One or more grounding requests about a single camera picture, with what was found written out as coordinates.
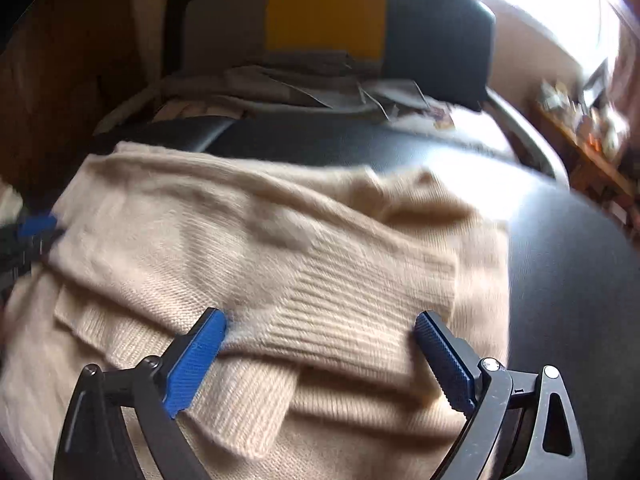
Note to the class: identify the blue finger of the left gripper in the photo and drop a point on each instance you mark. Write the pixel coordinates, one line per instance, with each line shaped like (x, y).
(36, 225)

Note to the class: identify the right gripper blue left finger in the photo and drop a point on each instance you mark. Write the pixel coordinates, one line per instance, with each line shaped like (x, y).
(94, 442)

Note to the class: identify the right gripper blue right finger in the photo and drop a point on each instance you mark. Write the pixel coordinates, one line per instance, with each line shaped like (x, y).
(546, 442)

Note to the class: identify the grey yellow blue chair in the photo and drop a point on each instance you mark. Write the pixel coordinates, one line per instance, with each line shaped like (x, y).
(444, 47)

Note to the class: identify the grey cloth on chair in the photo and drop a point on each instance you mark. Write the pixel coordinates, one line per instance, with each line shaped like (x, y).
(309, 83)

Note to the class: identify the beige knit sweater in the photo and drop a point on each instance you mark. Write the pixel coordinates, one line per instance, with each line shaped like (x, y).
(320, 273)

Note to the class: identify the wooden shelf with clutter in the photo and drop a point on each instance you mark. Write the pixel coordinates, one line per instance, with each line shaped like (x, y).
(592, 143)

